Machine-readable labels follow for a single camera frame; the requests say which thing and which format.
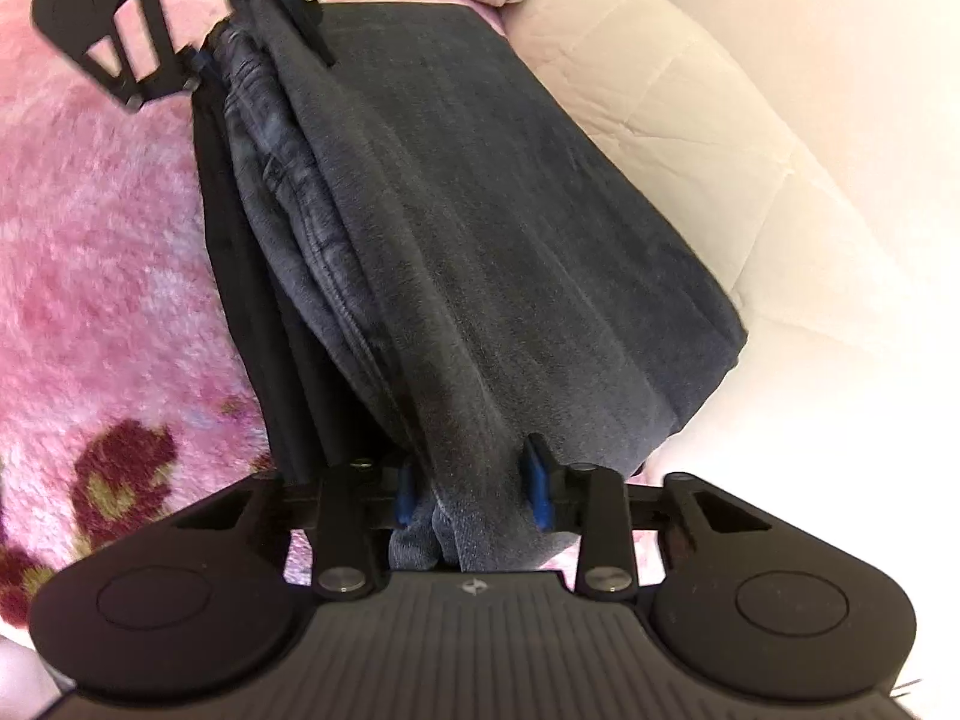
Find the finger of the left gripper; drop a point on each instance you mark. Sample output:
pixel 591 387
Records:
pixel 199 68
pixel 306 17

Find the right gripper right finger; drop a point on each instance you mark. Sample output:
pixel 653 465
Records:
pixel 589 501

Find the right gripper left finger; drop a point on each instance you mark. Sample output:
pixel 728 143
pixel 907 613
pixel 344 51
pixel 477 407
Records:
pixel 359 507

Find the dark grey jeans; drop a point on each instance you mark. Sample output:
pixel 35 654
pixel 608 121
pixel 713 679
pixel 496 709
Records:
pixel 474 265

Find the black garment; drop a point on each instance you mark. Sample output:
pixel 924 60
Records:
pixel 313 419

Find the pink rose blanket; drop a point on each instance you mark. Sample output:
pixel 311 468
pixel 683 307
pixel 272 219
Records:
pixel 123 398

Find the beige padded headboard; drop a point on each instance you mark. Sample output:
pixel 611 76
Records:
pixel 808 151

